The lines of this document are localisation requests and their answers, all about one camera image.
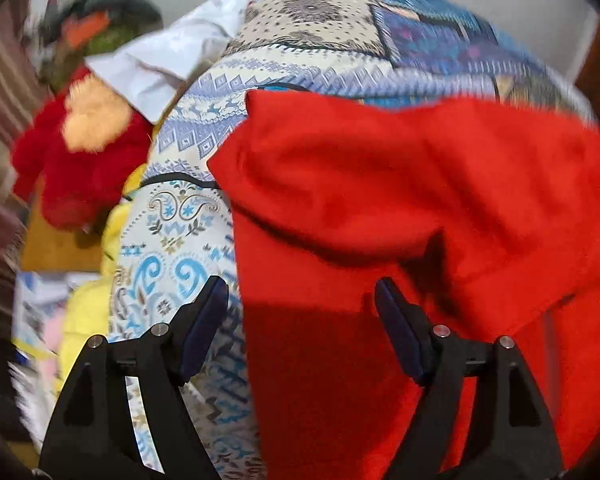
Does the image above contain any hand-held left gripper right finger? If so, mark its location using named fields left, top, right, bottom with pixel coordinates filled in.
left=374, top=277, right=563, bottom=480

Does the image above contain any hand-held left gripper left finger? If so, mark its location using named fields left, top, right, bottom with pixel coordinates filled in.
left=39, top=275, right=230, bottom=480

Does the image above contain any grey plush toy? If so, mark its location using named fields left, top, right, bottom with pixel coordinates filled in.
left=95, top=0, right=163, bottom=26

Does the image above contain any striped brown curtain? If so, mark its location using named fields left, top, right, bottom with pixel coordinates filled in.
left=0, top=0, right=46, bottom=311

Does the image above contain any red plush toy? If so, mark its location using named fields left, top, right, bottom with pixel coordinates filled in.
left=11, top=67, right=153, bottom=233

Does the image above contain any printed bed sheet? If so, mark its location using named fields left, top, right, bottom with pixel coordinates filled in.
left=11, top=271, right=72, bottom=366

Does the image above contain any yellow blanket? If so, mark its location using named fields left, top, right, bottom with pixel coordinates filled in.
left=55, top=165, right=146, bottom=393

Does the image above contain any red zip hoodie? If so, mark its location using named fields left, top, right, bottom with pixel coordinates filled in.
left=207, top=89, right=600, bottom=480

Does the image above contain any blue patchwork quilt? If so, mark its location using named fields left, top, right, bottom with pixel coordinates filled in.
left=107, top=0, right=596, bottom=480

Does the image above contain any green patterned cloth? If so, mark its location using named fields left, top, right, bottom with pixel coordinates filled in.
left=50, top=22, right=156, bottom=92

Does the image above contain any white cloth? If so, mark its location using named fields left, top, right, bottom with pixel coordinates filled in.
left=87, top=0, right=316, bottom=125

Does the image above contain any pile of clothes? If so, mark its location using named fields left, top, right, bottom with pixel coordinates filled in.
left=27, top=0, right=106, bottom=33

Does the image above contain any ochre cushion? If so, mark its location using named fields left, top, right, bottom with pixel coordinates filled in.
left=21, top=180, right=106, bottom=273

